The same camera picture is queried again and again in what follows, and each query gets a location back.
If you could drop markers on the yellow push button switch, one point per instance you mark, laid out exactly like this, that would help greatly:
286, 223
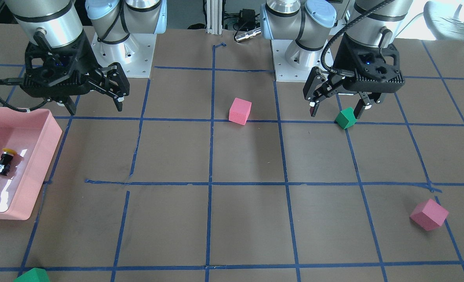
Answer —
6, 158

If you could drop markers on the pink foam cube far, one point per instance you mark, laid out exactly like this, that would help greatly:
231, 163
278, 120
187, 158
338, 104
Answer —
429, 215

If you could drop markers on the pink foam cube centre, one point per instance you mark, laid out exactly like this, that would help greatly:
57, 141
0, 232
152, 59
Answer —
239, 111

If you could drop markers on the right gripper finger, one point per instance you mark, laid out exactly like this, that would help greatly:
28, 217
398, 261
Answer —
111, 81
66, 101

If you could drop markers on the pink foam cube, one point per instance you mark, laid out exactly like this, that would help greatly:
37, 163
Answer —
429, 215
239, 111

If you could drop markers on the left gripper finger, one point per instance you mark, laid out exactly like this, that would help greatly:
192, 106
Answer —
318, 87
366, 101

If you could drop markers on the green foam cube near tray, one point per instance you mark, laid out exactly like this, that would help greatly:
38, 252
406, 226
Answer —
33, 275

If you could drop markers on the pink plastic tray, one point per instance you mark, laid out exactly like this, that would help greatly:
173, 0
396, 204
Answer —
34, 136

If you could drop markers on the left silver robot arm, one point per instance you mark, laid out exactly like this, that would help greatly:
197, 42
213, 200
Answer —
373, 23

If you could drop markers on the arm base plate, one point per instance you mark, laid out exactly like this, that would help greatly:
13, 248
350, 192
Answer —
287, 66
135, 54

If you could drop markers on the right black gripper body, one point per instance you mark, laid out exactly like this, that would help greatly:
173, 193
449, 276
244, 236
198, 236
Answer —
86, 53

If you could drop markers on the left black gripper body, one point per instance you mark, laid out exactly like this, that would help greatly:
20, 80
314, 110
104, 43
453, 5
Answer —
342, 58

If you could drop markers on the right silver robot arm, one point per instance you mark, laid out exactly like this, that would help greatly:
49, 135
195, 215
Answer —
113, 20

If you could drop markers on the aluminium profile post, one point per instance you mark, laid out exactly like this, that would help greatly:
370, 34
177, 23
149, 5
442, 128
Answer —
214, 17

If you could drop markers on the green foam cube near left arm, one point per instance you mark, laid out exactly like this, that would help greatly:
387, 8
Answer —
346, 118

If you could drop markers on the black power adapter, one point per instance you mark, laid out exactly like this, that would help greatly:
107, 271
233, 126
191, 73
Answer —
247, 19

